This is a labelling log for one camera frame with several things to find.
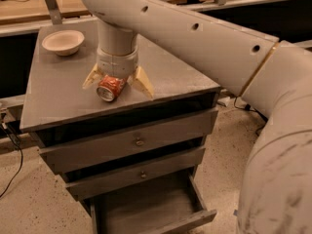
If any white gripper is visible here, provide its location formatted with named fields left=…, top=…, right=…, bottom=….
left=82, top=48, right=154, bottom=99

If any red coke can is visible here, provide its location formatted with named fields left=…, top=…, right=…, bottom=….
left=97, top=75, right=127, bottom=102

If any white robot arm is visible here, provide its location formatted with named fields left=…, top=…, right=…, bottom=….
left=82, top=0, right=312, bottom=234

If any grey drawer cabinet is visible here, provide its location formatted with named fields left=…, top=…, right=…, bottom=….
left=19, top=18, right=222, bottom=234

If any grey top drawer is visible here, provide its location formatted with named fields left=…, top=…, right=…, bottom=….
left=40, top=108, right=217, bottom=174

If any grey middle drawer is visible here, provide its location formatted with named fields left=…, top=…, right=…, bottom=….
left=66, top=146, right=205, bottom=201

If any open grey bottom drawer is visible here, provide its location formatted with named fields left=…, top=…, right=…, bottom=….
left=91, top=171, right=216, bottom=234

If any white paper bowl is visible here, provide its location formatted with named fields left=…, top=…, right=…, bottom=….
left=42, top=30, right=85, bottom=57

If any black cable on floor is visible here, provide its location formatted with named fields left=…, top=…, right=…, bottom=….
left=0, top=124, right=24, bottom=199

